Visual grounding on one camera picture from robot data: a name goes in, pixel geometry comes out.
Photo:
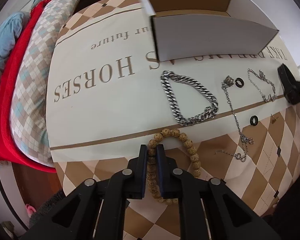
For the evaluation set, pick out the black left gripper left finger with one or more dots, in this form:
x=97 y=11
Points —
x=95 y=209

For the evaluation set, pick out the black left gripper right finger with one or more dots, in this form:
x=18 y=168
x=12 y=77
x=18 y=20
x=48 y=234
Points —
x=208 y=209

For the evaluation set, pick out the pink slipper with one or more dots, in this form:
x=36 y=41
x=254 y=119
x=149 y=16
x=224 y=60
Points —
x=30 y=210

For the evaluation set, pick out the cream printed tablecloth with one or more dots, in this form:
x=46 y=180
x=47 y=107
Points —
x=105 y=99

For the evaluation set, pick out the red blanket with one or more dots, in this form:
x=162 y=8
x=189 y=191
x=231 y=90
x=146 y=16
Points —
x=8 y=149

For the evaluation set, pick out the checkered quilt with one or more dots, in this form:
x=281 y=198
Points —
x=27 y=115

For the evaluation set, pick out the white cardboard box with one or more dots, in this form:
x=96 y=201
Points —
x=188 y=28

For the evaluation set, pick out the light blue blanket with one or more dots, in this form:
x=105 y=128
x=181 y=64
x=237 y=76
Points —
x=10 y=31

